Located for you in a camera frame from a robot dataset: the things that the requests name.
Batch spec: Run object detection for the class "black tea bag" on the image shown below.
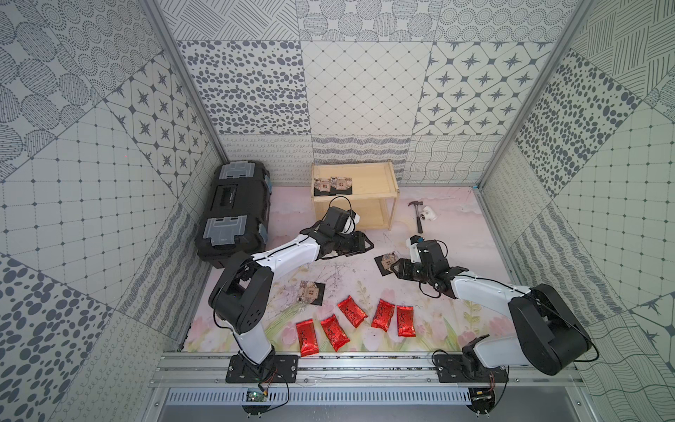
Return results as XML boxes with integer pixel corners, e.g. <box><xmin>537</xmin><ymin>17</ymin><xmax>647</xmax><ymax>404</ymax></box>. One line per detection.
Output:
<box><xmin>374</xmin><ymin>251</ymin><xmax>400</xmax><ymax>276</ymax></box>
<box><xmin>313</xmin><ymin>179</ymin><xmax>335</xmax><ymax>197</ymax></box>
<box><xmin>330</xmin><ymin>177</ymin><xmax>353</xmax><ymax>195</ymax></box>
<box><xmin>298</xmin><ymin>281</ymin><xmax>325</xmax><ymax>306</ymax></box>

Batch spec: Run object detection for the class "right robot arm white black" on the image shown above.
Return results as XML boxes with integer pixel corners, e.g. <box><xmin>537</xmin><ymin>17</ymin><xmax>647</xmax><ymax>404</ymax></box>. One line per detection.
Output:
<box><xmin>390</xmin><ymin>236</ymin><xmax>598</xmax><ymax>376</ymax></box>

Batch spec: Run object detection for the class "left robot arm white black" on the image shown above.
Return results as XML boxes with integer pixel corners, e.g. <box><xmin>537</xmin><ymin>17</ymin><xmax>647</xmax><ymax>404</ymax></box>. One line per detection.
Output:
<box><xmin>208</xmin><ymin>207</ymin><xmax>374</xmax><ymax>366</ymax></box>

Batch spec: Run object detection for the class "light wooden shelf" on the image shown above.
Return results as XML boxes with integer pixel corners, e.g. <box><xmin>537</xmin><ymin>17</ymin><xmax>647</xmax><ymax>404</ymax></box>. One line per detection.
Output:
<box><xmin>310</xmin><ymin>161</ymin><xmax>400</xmax><ymax>230</ymax></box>

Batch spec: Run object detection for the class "red tea bag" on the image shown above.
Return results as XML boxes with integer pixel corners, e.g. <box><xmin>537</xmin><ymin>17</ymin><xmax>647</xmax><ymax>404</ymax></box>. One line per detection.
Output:
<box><xmin>371</xmin><ymin>299</ymin><xmax>396</xmax><ymax>332</ymax></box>
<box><xmin>321</xmin><ymin>315</ymin><xmax>350</xmax><ymax>352</ymax></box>
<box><xmin>337</xmin><ymin>295</ymin><xmax>367</xmax><ymax>328</ymax></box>
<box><xmin>397</xmin><ymin>306</ymin><xmax>417</xmax><ymax>338</ymax></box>
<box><xmin>296</xmin><ymin>319</ymin><xmax>319</xmax><ymax>357</ymax></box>

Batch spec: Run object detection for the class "red tea bag rightmost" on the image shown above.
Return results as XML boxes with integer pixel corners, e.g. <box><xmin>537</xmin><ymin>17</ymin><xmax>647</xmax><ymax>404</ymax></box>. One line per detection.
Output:
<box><xmin>397</xmin><ymin>306</ymin><xmax>417</xmax><ymax>338</ymax></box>

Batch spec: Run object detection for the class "red tea bag middle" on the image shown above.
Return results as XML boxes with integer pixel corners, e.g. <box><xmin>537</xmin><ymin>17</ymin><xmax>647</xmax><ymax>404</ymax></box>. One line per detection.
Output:
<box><xmin>337</xmin><ymin>295</ymin><xmax>367</xmax><ymax>328</ymax></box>

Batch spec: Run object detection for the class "red tea bag leftmost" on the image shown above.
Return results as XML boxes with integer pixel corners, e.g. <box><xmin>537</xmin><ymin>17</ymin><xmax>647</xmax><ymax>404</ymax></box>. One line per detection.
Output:
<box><xmin>296</xmin><ymin>319</ymin><xmax>319</xmax><ymax>357</ymax></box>

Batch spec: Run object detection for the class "white pipe fitting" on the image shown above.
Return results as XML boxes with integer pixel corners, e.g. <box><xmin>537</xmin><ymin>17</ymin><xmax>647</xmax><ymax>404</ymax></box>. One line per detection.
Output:
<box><xmin>421</xmin><ymin>206</ymin><xmax>438</xmax><ymax>221</ymax></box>

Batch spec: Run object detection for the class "black plastic toolbox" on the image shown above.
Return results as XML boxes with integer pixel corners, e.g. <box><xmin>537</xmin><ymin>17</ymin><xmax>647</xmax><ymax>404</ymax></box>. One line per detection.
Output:
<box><xmin>195</xmin><ymin>160</ymin><xmax>272</xmax><ymax>268</ymax></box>

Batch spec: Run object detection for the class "right black circuit board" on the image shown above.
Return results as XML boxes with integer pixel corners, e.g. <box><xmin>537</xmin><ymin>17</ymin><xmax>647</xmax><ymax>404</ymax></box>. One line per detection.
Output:
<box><xmin>468</xmin><ymin>388</ymin><xmax>496</xmax><ymax>415</ymax></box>

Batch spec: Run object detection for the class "left green circuit board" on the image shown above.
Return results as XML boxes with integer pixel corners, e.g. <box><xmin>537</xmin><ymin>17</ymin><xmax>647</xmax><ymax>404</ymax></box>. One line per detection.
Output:
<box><xmin>246</xmin><ymin>389</ymin><xmax>267</xmax><ymax>403</ymax></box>

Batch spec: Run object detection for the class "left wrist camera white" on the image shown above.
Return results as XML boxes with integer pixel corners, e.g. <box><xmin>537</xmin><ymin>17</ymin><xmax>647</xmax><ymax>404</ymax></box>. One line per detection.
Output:
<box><xmin>344</xmin><ymin>210</ymin><xmax>360</xmax><ymax>234</ymax></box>

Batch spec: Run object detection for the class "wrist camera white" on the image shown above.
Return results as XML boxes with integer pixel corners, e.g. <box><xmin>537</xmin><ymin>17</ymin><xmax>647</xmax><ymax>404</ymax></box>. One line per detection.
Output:
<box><xmin>344</xmin><ymin>210</ymin><xmax>360</xmax><ymax>234</ymax></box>
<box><xmin>406</xmin><ymin>235</ymin><xmax>425</xmax><ymax>263</ymax></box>

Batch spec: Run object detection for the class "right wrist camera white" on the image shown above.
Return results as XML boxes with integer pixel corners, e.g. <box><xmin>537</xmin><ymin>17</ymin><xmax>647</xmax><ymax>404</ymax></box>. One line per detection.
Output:
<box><xmin>406</xmin><ymin>235</ymin><xmax>425</xmax><ymax>263</ymax></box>

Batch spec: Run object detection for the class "black handled hammer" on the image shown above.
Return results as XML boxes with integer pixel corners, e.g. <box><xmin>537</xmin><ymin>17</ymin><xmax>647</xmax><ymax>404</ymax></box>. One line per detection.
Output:
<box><xmin>408</xmin><ymin>200</ymin><xmax>424</xmax><ymax>235</ymax></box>

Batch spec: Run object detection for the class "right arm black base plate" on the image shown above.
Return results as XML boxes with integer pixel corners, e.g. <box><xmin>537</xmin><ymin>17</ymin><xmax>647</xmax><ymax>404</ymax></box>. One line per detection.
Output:
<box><xmin>432</xmin><ymin>351</ymin><xmax>508</xmax><ymax>384</ymax></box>

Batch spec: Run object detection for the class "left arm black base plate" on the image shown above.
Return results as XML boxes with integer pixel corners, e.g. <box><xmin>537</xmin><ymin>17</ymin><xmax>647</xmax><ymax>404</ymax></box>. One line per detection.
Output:
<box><xmin>226</xmin><ymin>353</ymin><xmax>300</xmax><ymax>384</ymax></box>

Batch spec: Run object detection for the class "aluminium mounting rail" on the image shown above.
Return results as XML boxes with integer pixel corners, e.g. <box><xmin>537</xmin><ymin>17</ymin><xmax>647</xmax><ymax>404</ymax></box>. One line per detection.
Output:
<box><xmin>149</xmin><ymin>353</ymin><xmax>583</xmax><ymax>388</ymax></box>

